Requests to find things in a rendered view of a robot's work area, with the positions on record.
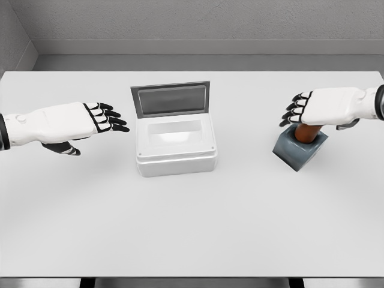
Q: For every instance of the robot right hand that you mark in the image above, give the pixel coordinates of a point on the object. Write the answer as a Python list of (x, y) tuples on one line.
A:
[(327, 105)]

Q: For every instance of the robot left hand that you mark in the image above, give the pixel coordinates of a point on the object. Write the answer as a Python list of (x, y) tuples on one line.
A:
[(69, 121)]

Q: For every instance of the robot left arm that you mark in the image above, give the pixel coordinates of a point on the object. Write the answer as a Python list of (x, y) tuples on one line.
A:
[(18, 129)]

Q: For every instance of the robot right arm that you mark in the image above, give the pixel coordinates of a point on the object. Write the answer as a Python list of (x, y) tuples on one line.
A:
[(374, 100)]

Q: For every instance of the white box with open lid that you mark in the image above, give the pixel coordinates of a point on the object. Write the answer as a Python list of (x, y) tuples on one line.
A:
[(175, 132)]

